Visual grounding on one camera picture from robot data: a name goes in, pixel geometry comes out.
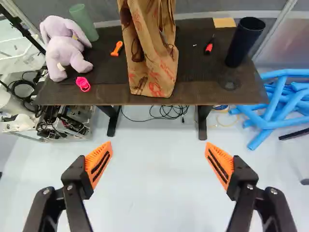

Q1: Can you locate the orange scraper tool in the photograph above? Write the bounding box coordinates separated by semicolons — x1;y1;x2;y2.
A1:
110;41;124;58

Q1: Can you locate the brown paper bag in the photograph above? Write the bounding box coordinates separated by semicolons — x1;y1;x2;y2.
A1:
117;0;180;99

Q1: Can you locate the black tripod stand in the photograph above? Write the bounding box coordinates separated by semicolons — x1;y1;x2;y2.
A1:
0;4;47;56

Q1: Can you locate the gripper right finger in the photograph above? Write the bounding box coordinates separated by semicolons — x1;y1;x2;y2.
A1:
204;142;298;232

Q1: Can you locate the purple plush toy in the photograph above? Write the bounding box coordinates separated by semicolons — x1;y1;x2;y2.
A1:
39;15;94;83

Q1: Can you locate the blue foam tubes pile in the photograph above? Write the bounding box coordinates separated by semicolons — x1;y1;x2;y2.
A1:
228;69;309;151

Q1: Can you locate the metal frame with electronics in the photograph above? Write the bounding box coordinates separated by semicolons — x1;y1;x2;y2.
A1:
2;105;96;142

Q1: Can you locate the green cylinder tube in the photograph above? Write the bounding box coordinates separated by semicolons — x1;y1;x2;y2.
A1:
69;3;100;43

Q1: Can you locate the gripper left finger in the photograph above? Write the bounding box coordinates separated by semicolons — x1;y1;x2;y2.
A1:
22;141;114;232

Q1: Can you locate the black cylinder tube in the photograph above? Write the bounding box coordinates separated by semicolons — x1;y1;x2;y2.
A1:
225;16;266;69

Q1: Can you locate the red and black tool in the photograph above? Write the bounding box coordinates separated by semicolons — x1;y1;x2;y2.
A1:
204;33;215;56

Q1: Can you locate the black cable coil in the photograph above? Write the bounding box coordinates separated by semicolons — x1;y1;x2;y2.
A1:
120;104;190;124

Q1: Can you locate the dark brown table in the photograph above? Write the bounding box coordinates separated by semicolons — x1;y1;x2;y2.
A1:
33;17;269;141

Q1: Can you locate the pink plastic ring toy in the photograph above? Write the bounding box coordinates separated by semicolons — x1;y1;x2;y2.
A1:
75;76;92;93

